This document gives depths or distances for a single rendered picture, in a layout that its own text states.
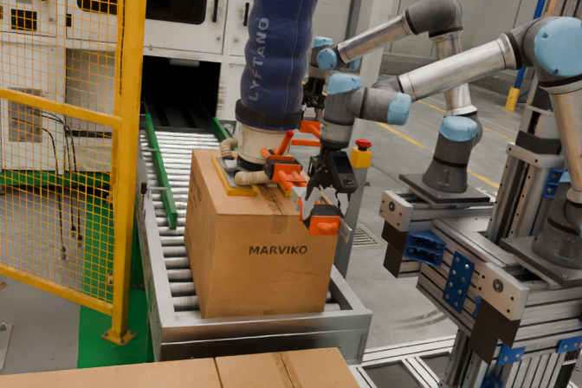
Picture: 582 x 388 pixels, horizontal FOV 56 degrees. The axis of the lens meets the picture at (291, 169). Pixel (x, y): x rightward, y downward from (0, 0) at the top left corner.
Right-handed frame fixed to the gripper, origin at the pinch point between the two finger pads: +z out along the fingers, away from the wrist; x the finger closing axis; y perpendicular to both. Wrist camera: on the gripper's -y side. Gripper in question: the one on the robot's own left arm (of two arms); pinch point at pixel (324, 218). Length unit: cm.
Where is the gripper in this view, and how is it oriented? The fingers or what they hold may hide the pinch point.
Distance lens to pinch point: 136.9
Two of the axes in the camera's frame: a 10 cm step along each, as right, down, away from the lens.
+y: -2.8, -3.5, 8.9
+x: -9.5, -0.4, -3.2
